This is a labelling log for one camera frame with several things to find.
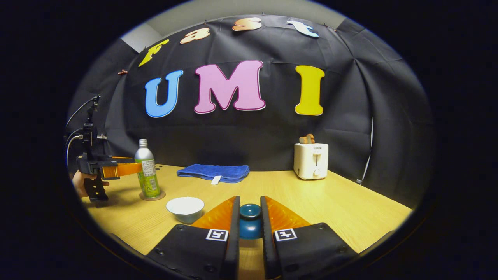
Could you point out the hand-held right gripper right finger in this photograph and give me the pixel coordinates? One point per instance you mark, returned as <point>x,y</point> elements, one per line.
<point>267,249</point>

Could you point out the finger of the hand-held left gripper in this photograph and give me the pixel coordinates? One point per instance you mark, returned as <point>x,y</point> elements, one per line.
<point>120,170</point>
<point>120,158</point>

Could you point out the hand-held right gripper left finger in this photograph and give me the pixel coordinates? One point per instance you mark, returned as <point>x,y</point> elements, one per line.
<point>234,249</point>

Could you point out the silver green water bottle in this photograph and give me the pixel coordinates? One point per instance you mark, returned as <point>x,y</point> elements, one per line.
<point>148,171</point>

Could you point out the teal teacup lid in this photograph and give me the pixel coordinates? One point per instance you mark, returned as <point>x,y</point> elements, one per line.
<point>250,217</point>

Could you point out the round brown coaster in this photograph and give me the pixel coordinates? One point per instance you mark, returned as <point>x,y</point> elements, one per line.
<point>152,197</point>

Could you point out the blue folded towel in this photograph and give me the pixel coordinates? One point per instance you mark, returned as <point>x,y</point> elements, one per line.
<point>214,171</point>

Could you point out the white toaster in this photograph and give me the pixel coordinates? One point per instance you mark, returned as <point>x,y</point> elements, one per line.
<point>310,161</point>

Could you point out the black backdrop cloth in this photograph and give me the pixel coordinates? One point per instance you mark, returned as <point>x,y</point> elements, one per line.
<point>253,136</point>

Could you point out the toasted bread slice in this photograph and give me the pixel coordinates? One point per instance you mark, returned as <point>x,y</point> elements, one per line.
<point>306,139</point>

